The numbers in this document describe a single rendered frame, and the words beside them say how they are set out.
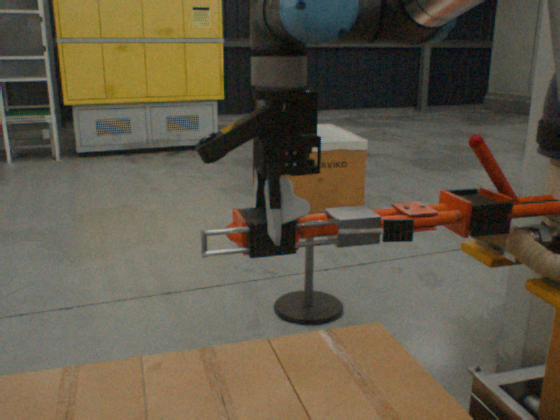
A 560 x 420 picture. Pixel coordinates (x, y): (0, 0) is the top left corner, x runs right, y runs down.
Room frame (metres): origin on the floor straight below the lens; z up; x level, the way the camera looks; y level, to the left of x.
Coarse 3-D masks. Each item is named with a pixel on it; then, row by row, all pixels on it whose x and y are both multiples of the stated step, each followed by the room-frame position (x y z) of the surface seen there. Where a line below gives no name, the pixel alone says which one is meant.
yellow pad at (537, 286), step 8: (528, 280) 0.83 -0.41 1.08; (536, 280) 0.83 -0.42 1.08; (544, 280) 0.82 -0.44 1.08; (552, 280) 0.81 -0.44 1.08; (528, 288) 0.82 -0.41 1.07; (536, 288) 0.81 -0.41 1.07; (544, 288) 0.80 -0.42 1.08; (552, 288) 0.79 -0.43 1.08; (544, 296) 0.79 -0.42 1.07; (552, 296) 0.77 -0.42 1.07; (552, 304) 0.77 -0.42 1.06
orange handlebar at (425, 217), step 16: (384, 208) 0.84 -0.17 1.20; (400, 208) 0.82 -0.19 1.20; (416, 208) 0.82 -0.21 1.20; (432, 208) 0.85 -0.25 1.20; (528, 208) 0.85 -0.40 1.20; (544, 208) 0.86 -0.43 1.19; (416, 224) 0.79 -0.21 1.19; (432, 224) 0.80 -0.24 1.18; (448, 224) 0.81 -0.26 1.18; (240, 240) 0.73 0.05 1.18
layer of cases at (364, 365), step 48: (288, 336) 1.59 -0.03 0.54; (336, 336) 1.59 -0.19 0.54; (384, 336) 1.59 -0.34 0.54; (0, 384) 1.31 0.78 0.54; (48, 384) 1.32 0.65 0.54; (96, 384) 1.32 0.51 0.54; (192, 384) 1.32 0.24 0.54; (240, 384) 1.32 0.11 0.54; (288, 384) 1.32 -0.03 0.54; (336, 384) 1.32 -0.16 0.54; (384, 384) 1.32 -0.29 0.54; (432, 384) 1.32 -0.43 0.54
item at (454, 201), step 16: (448, 192) 0.86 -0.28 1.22; (464, 192) 0.90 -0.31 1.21; (480, 192) 0.90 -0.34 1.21; (496, 192) 0.86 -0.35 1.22; (448, 208) 0.85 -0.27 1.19; (464, 208) 0.81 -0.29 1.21; (480, 208) 0.80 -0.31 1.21; (496, 208) 0.81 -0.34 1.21; (512, 208) 0.83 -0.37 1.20; (464, 224) 0.81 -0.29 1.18; (480, 224) 0.81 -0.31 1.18; (496, 224) 0.81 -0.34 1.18
